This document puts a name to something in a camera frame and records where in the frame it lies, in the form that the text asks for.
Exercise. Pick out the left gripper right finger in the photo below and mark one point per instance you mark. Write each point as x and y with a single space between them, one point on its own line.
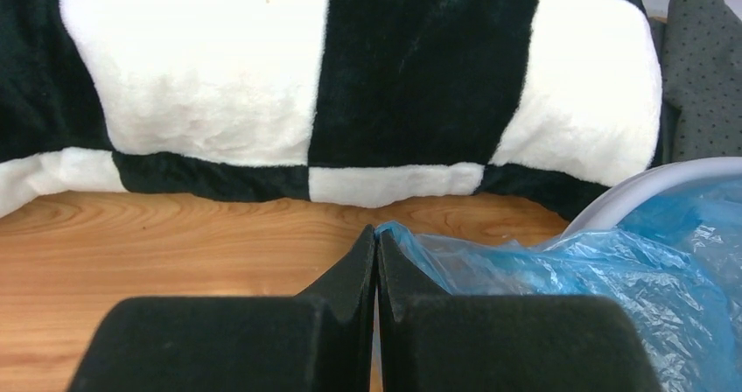
432 340

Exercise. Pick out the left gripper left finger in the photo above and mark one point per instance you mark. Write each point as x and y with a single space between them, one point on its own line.
317 340

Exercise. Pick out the grey plastic trash bin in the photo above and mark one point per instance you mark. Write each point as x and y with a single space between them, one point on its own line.
610 208

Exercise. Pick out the blue plastic trash bag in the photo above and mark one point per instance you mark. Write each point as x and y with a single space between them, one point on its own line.
673 264

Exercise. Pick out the black white checkered pillow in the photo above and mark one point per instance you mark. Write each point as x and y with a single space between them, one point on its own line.
353 102

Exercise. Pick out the dark grey perforated mat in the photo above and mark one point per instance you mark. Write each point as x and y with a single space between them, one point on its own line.
699 48

